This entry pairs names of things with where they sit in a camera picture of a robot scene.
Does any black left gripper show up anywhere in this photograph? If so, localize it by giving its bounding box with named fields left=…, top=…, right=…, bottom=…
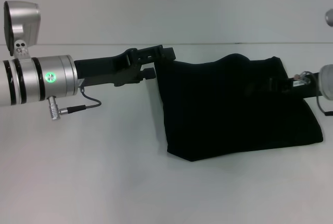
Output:
left=73, top=46, right=177, bottom=87

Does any black printed t-shirt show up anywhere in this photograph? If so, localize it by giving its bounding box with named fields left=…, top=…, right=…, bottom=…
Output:
left=155, top=53, right=324, bottom=162

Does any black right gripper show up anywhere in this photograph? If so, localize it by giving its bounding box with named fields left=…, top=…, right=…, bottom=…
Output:
left=268, top=72, right=325, bottom=99

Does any thin dark cable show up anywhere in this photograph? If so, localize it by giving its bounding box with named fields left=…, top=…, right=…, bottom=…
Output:
left=315, top=95, right=333, bottom=117

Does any black cable with metal plug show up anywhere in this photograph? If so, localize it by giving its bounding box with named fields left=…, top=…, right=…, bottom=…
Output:
left=47, top=86, right=102, bottom=121

